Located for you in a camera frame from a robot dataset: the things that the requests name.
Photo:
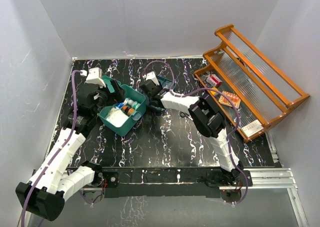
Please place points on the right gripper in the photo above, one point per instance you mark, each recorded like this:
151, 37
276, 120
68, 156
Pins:
159, 86

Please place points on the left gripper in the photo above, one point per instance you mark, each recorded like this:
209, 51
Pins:
118, 95

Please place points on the blue white medicine box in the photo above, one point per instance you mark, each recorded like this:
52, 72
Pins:
122, 104

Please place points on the green medicine box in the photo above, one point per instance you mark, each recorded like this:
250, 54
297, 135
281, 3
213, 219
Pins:
133, 119

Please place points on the dark teal divider tray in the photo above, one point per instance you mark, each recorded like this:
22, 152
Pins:
166, 83

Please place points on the white medicine bottle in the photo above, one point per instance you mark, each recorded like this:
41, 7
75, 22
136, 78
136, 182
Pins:
133, 104

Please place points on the brown medicine bottle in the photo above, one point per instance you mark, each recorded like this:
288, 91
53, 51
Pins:
128, 110

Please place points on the white gauze pack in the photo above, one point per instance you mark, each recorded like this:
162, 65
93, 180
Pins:
116, 117

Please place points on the small metal scissors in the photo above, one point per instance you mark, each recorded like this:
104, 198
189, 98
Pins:
185, 115

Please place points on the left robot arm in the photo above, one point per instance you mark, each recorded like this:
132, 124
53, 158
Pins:
47, 190

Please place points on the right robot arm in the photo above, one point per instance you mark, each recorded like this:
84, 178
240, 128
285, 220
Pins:
207, 118

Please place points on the red white small box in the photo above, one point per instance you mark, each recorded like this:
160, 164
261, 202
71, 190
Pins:
214, 80

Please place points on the yellow small block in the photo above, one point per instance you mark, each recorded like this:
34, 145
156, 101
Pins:
213, 89

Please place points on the orange patterned card pack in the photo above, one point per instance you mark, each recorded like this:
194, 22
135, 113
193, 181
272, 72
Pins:
227, 97

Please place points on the orange wooden shelf rack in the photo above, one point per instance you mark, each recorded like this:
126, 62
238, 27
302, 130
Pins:
267, 94

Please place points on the white label box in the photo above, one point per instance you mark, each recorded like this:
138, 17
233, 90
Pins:
252, 128

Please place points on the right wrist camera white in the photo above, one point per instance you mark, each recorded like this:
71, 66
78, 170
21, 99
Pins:
151, 76

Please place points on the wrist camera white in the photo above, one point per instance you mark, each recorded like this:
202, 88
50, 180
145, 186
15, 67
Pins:
151, 76
93, 76

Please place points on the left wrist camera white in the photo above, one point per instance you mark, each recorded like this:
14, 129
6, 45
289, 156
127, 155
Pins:
93, 76

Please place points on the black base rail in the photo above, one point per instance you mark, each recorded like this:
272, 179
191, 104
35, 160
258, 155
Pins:
117, 182

